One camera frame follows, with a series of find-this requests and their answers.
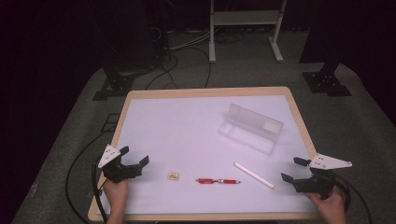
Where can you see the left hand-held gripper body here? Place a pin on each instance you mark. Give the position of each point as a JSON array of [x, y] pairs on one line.
[[120, 172]]

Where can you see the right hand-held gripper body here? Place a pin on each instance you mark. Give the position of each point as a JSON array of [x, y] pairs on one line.
[[314, 185]]

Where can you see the white pen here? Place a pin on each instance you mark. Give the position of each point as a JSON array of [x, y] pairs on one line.
[[253, 175]]

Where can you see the clear plastic pencil case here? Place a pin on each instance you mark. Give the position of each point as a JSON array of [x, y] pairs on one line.
[[252, 130]]

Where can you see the red pen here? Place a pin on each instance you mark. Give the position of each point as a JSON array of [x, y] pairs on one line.
[[218, 181]]

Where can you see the person's left hand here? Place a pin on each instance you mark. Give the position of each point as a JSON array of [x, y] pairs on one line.
[[116, 194]]

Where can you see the person's right hand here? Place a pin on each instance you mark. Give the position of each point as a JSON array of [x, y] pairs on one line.
[[333, 208]]

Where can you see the small beige eraser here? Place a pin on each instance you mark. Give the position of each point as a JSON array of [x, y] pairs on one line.
[[173, 176]]

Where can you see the black stand base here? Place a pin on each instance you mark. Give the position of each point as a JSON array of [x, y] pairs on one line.
[[325, 82], [113, 85]]

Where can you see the white metal stand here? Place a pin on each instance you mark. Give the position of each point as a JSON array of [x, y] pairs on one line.
[[246, 18]]

